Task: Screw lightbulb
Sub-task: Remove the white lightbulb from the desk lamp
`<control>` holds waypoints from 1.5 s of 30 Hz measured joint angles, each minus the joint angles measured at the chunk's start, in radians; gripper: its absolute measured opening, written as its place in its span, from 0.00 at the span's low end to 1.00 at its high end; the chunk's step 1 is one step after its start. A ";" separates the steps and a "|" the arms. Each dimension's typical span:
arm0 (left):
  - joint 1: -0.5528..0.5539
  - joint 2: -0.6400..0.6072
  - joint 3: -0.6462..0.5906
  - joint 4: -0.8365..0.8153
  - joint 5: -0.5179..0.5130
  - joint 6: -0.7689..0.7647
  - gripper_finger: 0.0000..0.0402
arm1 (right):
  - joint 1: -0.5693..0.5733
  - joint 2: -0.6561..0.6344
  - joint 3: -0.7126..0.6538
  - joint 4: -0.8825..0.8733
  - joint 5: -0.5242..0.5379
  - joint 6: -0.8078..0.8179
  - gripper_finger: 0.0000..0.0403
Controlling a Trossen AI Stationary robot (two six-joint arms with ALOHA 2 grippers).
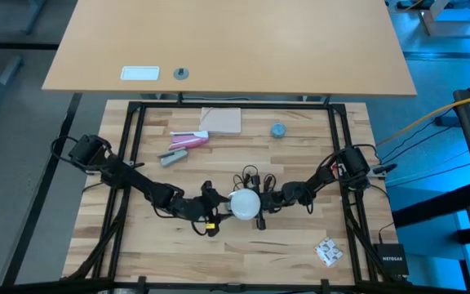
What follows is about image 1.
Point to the small blue round cap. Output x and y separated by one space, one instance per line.
278 130

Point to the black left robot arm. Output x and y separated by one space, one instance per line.
137 179

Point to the pink and white case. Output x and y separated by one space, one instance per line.
188 141

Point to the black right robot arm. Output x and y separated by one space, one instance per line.
325 175

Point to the white light bulb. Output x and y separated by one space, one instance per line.
245 204

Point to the black metal table frame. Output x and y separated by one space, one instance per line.
235 105

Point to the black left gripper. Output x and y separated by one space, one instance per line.
210 204

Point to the black Netgear network switch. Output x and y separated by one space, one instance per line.
391 259

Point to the light wood desk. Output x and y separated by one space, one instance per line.
235 45

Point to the white patterned card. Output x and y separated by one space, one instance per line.
328 251

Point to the black floor beam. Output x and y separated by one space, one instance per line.
35 204

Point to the white rectangular desk plate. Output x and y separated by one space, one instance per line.
140 73

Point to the black side table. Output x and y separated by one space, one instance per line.
469 122

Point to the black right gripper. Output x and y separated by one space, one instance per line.
267 200

